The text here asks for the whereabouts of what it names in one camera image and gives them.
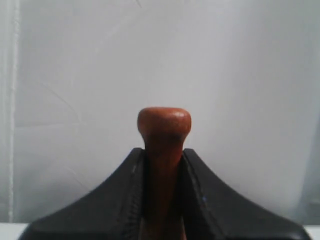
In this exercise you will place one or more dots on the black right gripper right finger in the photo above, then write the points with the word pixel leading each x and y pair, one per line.
pixel 212 210

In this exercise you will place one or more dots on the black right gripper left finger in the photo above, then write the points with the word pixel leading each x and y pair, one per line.
pixel 112 211

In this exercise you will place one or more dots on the brown wooden pestle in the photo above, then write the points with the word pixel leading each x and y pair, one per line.
pixel 163 130

